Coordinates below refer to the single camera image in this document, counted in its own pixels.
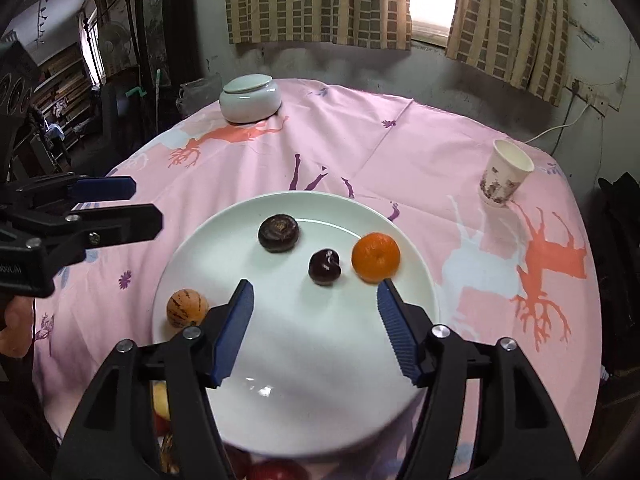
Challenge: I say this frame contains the pale yellow round fruit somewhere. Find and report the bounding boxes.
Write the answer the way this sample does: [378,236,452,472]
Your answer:
[150,380,174,436]

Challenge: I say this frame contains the framed picture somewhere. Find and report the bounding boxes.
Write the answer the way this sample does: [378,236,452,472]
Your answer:
[140,0,171,81]

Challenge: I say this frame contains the checked beige curtain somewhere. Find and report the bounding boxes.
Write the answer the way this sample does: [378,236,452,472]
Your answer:
[445,0,571,107]
[222,0,413,51]

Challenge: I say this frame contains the small dark cherry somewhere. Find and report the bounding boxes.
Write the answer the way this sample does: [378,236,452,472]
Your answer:
[308,248,342,287]

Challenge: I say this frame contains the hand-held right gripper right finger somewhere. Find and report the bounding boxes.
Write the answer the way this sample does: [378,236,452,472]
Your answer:
[376,280,586,480]

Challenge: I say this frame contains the pink printed tablecloth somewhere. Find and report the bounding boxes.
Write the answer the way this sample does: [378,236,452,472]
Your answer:
[32,78,601,480]

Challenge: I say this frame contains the electric fan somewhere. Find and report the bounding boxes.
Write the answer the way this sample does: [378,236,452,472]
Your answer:
[99,20,137,70]

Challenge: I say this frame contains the person's left hand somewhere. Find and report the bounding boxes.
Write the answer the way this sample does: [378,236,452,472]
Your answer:
[0,295,37,357]

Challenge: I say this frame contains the wall power outlet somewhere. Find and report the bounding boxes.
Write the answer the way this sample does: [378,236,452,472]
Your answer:
[567,77,626,113]

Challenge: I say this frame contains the small striped pepino melon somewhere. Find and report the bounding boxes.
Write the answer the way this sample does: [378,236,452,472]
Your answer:
[166,288,209,329]

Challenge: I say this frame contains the printed paper cup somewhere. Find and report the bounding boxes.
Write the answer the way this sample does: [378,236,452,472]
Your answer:
[479,139,535,209]

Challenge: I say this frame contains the white power cable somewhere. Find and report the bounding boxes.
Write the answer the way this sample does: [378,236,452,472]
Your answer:
[525,102,588,143]

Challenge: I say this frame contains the wooden shelf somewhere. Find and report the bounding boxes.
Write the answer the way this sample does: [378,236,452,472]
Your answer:
[30,50,96,161]

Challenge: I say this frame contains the white oval plate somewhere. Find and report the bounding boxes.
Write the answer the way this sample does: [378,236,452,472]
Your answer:
[152,191,441,459]

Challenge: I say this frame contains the white lidded ceramic jar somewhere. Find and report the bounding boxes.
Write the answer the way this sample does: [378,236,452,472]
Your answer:
[220,74,282,124]

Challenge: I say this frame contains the red tomato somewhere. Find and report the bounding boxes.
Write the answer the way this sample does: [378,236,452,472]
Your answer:
[247,459,308,480]

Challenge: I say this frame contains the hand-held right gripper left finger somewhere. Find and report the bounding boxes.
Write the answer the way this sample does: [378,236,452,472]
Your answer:
[52,279,256,480]

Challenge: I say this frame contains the orange mandarin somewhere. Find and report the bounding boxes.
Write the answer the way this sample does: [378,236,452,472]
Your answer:
[351,232,401,284]

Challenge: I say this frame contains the dark brown round fruit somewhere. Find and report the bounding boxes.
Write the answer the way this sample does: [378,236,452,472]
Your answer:
[258,214,301,253]

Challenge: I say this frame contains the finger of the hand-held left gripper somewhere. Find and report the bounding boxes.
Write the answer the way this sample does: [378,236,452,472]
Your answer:
[0,203,164,272]
[5,174,137,216]

